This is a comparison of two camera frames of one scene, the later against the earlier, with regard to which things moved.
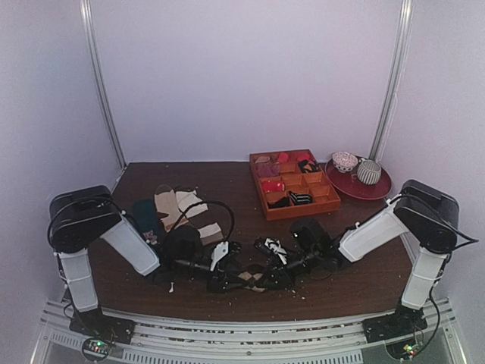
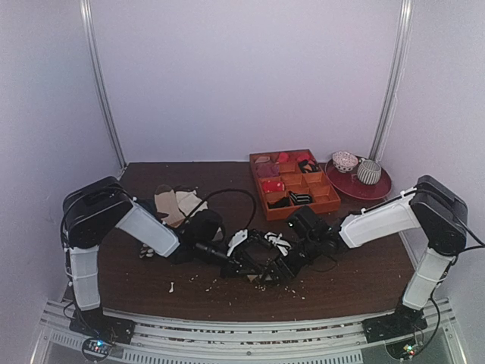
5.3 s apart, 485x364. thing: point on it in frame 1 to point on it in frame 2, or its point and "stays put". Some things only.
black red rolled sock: [308, 165] stays put
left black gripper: [220, 284] to [233, 268]
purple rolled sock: [267, 169] stays put
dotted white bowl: [344, 161] stays put
